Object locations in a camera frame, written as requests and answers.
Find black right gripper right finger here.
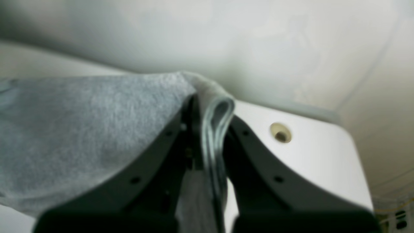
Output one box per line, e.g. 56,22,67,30
223,116,381,233

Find right table grommet hole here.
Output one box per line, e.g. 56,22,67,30
270,122,292,143

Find grey t-shirt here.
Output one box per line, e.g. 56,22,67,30
0,72,234,233

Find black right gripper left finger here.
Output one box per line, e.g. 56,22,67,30
34,94,202,233

